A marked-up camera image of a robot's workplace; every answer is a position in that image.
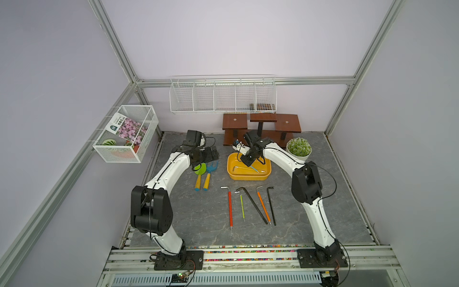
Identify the yellow hex key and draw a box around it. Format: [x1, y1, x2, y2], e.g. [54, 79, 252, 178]
[233, 166, 266, 173]

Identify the large black hex key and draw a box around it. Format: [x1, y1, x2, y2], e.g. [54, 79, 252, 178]
[236, 187, 268, 225]

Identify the thin black hex key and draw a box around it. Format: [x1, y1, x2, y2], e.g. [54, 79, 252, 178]
[267, 187, 277, 226]

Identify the orange hex key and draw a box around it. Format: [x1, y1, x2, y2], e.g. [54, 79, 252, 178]
[257, 185, 272, 225]

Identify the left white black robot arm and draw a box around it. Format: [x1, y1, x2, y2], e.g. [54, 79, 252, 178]
[130, 146, 219, 271]

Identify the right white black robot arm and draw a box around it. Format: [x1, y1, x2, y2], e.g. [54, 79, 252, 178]
[233, 138, 350, 269]

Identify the yellow plastic storage box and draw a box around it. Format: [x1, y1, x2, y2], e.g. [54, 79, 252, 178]
[227, 153, 272, 181]

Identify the red hex key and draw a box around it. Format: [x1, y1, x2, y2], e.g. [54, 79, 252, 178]
[220, 186, 234, 230]

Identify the green hex key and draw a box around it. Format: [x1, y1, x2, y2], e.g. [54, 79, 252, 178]
[235, 191, 245, 221]

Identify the green garden trowel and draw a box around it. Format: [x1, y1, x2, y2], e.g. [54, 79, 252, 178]
[194, 163, 207, 191]

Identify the blue garden hand rake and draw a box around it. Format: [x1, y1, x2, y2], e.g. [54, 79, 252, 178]
[203, 160, 219, 191]

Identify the brown wooden stepped stand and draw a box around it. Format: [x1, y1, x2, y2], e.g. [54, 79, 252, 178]
[222, 113, 302, 148]

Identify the white pot green plant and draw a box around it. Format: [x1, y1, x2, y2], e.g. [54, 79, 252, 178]
[286, 138, 312, 161]

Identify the flower seed packet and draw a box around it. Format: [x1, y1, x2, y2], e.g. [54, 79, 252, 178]
[105, 112, 147, 145]

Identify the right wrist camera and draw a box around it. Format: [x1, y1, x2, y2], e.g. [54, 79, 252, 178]
[232, 130, 261, 154]

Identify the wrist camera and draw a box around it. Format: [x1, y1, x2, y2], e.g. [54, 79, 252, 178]
[232, 130, 261, 154]
[183, 130, 206, 148]

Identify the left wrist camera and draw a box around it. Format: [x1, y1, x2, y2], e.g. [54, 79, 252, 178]
[183, 130, 206, 148]

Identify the long white wire shelf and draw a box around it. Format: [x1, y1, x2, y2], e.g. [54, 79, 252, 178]
[169, 75, 277, 114]

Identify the white wire side basket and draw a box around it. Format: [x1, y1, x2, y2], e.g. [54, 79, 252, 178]
[93, 105, 158, 163]

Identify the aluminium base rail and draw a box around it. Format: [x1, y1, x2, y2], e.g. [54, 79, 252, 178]
[97, 245, 410, 287]

